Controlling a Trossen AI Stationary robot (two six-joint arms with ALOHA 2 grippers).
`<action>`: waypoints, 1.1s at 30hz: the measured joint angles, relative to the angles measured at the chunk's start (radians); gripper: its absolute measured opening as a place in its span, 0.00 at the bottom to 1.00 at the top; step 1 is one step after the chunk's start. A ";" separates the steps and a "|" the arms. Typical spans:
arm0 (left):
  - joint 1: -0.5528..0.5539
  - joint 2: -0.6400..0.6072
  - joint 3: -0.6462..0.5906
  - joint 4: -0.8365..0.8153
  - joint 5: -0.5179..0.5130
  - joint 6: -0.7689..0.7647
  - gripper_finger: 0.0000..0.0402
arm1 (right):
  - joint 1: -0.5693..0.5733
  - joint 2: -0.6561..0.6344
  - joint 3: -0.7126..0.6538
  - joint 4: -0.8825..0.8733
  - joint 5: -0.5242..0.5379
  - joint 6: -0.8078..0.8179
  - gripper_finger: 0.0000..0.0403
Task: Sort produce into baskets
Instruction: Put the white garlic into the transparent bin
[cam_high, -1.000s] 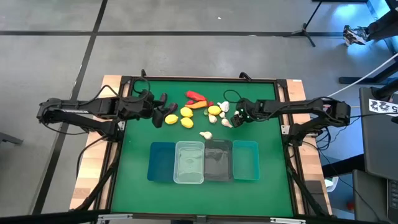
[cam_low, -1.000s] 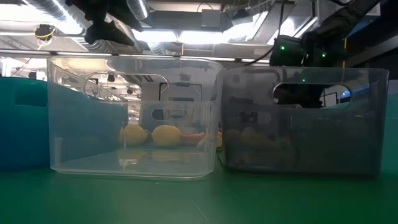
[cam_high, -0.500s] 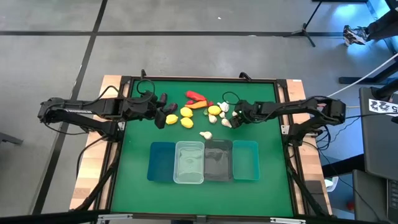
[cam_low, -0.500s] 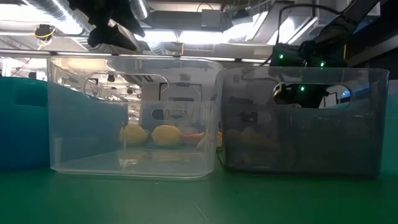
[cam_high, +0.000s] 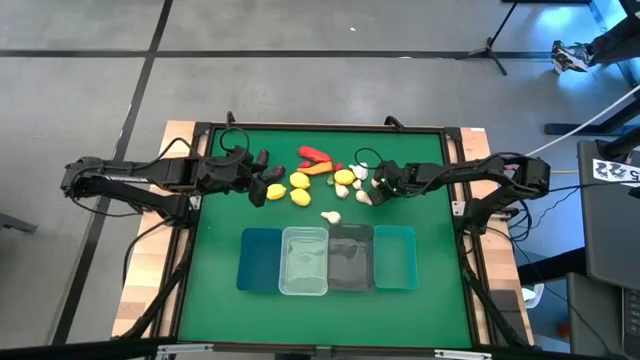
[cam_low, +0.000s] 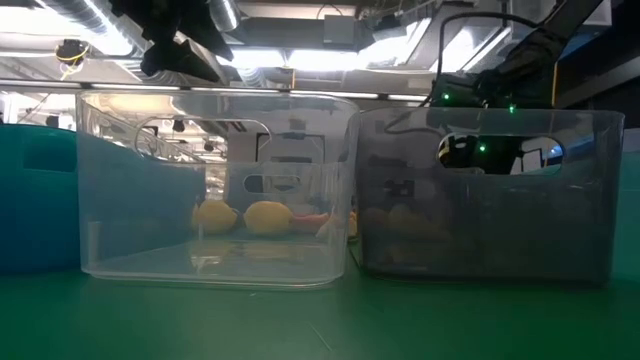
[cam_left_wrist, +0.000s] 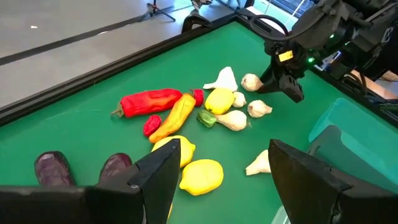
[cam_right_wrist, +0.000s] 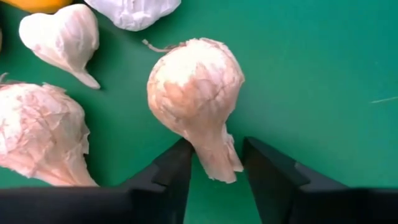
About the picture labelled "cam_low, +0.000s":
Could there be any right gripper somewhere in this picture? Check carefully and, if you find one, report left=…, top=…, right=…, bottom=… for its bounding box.
left=429, top=72, right=526, bottom=175

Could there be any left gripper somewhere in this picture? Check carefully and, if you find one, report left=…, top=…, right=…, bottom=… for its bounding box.
left=109, top=0, right=235, bottom=84

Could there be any yellow lemon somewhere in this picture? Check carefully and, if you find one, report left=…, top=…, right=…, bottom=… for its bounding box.
left=192, top=199, right=239, bottom=235
left=243, top=200, right=295, bottom=237

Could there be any orange carrot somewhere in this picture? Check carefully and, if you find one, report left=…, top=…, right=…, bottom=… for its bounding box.
left=292, top=212, right=332, bottom=234

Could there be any smoky grey plastic basket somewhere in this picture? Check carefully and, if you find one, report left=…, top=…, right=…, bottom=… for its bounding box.
left=352, top=107, right=626, bottom=287

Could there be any long strip light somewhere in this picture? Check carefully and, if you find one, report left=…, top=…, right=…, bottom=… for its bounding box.
left=387, top=92, right=432, bottom=103

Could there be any bright ceiling light panel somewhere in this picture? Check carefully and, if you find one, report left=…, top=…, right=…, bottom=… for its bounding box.
left=214, top=47, right=361, bottom=72

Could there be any teal translucent plastic basket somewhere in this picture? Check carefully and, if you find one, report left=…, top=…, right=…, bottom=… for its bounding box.
left=610, top=127, right=640, bottom=281

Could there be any grey ceiling box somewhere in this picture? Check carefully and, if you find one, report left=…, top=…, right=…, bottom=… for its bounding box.
left=323, top=14, right=357, bottom=46

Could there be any clear plastic basket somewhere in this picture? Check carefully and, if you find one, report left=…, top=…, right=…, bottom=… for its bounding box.
left=75, top=89, right=361, bottom=290

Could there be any blue plastic basket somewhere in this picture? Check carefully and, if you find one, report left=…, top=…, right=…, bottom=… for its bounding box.
left=0, top=123, right=207, bottom=274

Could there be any silver ventilation duct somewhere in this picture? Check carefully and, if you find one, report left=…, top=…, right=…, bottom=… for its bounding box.
left=208, top=0, right=242, bottom=32

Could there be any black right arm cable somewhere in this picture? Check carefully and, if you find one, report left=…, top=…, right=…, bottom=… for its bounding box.
left=432, top=10, right=544, bottom=107

